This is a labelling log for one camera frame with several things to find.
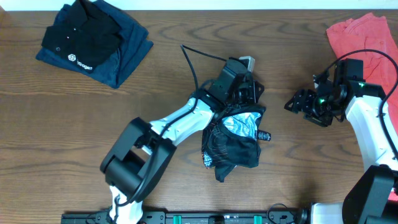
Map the folded navy blue shirt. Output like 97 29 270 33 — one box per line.
36 1 153 88

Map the left black cable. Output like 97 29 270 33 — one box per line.
113 44 228 208

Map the black printed cycling jersey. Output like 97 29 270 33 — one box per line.
201 105 271 182

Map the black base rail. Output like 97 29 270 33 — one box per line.
61 210 312 224

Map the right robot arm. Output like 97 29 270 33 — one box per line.
284 82 397 223

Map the folded black polo shirt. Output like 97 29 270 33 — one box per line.
42 0 121 73

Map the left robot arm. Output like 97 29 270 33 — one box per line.
100 72 271 223

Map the right black cable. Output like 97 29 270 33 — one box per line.
313 49 398 159

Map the black cable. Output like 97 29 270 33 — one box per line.
313 49 398 159
113 44 228 208

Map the red t-shirt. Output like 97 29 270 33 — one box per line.
326 12 398 202

